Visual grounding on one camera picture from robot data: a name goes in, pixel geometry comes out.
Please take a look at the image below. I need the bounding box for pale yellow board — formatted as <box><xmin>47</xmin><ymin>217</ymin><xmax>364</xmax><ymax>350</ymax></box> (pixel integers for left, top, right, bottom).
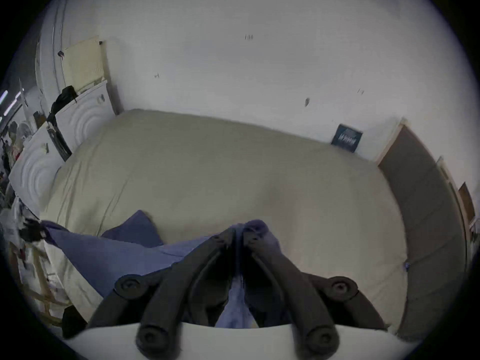
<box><xmin>61</xmin><ymin>36</ymin><xmax>110</xmax><ymax>88</ymax></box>

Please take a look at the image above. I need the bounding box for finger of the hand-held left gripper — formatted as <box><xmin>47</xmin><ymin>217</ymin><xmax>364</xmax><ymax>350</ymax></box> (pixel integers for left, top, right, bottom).
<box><xmin>20</xmin><ymin>218</ymin><xmax>51</xmax><ymax>244</ymax></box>

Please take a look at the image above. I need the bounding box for bed with beige sheet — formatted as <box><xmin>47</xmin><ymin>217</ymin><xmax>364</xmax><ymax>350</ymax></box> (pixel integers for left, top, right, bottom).
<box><xmin>39</xmin><ymin>108</ymin><xmax>409</xmax><ymax>337</ymax></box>

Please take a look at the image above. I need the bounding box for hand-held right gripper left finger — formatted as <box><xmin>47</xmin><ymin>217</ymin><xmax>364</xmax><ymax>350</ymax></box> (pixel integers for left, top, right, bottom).
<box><xmin>88</xmin><ymin>227</ymin><xmax>239</xmax><ymax>356</ymax></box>

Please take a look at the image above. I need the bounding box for wooden frame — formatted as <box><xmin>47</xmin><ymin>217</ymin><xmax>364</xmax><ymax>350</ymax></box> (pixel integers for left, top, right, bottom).
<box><xmin>22</xmin><ymin>245</ymin><xmax>65</xmax><ymax>328</ymax></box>

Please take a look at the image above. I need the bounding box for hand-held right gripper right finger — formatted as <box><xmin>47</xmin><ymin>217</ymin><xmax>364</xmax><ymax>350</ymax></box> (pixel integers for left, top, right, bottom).
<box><xmin>241</xmin><ymin>232</ymin><xmax>388</xmax><ymax>358</ymax></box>

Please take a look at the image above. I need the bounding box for blue shirt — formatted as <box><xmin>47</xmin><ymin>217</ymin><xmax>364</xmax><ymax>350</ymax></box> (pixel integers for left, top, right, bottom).
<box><xmin>40</xmin><ymin>209</ymin><xmax>282</xmax><ymax>329</ymax></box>

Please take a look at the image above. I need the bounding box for dark blue wall sign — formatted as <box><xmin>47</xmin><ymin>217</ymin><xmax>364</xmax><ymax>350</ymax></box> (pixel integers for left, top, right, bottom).
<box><xmin>331</xmin><ymin>124</ymin><xmax>364</xmax><ymax>153</ymax></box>

